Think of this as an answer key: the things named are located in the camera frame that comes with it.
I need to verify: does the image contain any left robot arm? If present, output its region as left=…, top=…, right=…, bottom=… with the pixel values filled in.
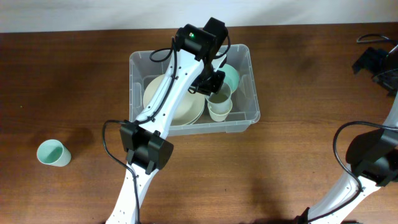
left=107, top=17, right=230, bottom=223

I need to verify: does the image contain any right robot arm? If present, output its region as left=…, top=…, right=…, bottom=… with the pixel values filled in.
left=294, top=47, right=397, bottom=223

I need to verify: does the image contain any grey plastic cup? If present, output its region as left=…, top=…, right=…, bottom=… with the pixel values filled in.
left=206, top=83, right=232, bottom=114

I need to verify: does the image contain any cream plastic cup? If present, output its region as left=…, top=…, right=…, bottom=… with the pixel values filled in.
left=208, top=100, right=233, bottom=122

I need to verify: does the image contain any beige plate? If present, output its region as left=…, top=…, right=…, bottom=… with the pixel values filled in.
left=143, top=75, right=205, bottom=126

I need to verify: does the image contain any mint green plastic cup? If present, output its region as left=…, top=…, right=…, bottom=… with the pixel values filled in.
left=37, top=139, right=72, bottom=167

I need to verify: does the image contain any mint green plastic bowl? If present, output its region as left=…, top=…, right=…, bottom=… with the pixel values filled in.
left=218, top=64, right=239, bottom=93

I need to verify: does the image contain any clear plastic storage container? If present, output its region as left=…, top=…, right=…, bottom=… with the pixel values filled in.
left=129, top=44, right=261, bottom=136

